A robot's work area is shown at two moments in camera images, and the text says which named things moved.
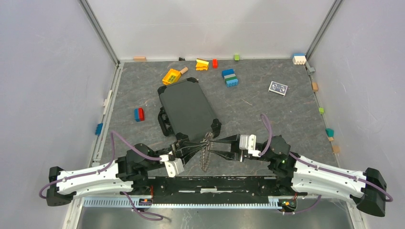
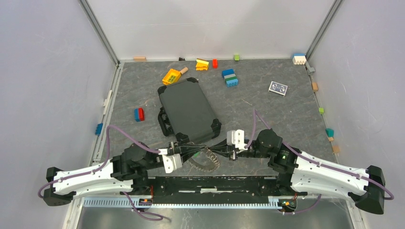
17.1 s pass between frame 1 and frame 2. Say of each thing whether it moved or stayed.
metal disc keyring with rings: moved
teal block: stayed
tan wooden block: stayed
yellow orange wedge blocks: stayed
